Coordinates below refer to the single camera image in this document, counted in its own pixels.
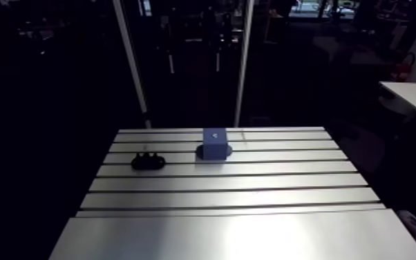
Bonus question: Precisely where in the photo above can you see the dark blue-grey block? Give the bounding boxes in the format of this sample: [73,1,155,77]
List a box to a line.
[195,127,233,161]

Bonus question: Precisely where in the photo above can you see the black oval holder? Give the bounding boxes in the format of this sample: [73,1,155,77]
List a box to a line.
[131,152,167,171]

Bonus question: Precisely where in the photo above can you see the white desk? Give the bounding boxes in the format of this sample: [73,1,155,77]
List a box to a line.
[378,81,416,127]

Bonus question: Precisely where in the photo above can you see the white post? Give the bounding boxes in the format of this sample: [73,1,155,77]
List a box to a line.
[112,0,152,129]
[234,0,255,128]

